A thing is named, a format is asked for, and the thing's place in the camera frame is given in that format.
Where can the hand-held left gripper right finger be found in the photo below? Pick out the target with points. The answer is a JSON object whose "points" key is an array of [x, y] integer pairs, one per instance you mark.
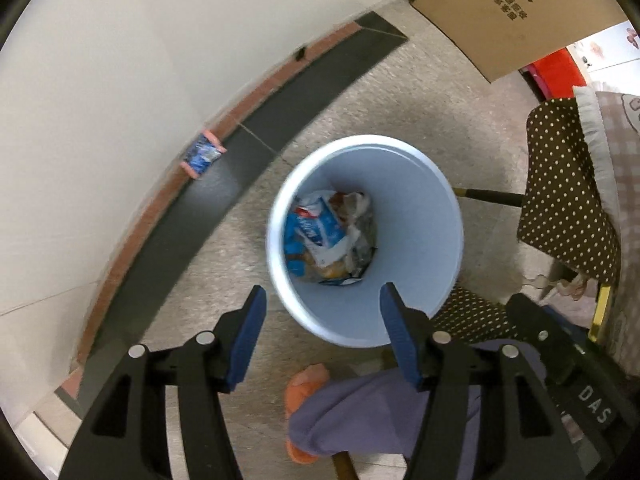
{"points": [[400, 340]]}

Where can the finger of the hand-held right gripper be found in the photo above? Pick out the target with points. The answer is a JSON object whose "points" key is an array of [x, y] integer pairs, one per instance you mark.
{"points": [[535, 322]]}

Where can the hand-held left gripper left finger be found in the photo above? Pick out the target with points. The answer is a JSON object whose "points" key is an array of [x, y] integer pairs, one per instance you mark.
{"points": [[245, 340]]}

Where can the light blue plastic bucket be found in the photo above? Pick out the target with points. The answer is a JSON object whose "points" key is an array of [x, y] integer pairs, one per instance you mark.
{"points": [[415, 240]]}

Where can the clear plastic bag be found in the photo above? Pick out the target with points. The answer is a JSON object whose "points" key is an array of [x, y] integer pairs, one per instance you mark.
{"points": [[362, 230]]}

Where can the blue white snack packet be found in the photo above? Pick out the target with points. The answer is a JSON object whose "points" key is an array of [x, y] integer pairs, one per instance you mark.
{"points": [[312, 232]]}

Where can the orange slipper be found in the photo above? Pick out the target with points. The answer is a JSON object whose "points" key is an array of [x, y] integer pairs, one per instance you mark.
{"points": [[302, 385]]}

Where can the person's purple pants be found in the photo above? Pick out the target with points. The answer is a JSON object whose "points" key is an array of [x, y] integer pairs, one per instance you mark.
{"points": [[370, 420]]}

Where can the black metal leg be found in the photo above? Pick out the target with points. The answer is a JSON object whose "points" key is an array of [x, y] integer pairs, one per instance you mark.
{"points": [[490, 195]]}

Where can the brown polka dot cloth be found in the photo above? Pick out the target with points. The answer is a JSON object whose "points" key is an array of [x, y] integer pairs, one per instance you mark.
{"points": [[565, 185]]}

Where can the small blue pink packet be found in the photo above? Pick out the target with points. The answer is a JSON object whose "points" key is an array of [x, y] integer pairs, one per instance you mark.
{"points": [[202, 156]]}

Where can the pink checked tablecloth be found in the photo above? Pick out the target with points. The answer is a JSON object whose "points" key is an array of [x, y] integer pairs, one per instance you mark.
{"points": [[622, 130]]}

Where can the red plastic basin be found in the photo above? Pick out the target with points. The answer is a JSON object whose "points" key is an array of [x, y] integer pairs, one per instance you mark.
{"points": [[555, 72]]}

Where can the brown cardboard box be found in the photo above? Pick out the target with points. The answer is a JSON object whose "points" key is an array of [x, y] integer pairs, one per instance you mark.
{"points": [[525, 25]]}

